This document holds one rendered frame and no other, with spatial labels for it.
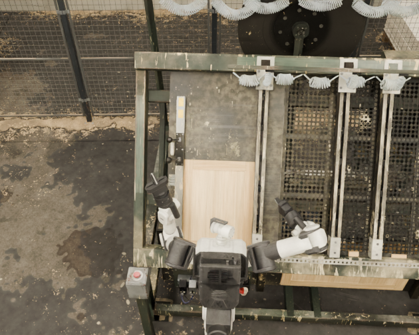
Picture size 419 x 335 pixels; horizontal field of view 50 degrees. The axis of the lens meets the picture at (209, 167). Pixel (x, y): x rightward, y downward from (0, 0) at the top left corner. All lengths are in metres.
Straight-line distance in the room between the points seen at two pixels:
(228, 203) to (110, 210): 1.75
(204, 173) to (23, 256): 2.02
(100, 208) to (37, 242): 0.62
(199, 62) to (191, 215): 0.93
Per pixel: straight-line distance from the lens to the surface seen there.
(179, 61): 2.72
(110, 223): 4.23
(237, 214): 2.84
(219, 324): 2.46
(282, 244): 2.31
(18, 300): 4.02
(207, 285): 2.28
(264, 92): 2.77
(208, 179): 2.80
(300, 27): 3.02
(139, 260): 2.93
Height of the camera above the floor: 3.29
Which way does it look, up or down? 46 degrees down
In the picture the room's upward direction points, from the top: straight up
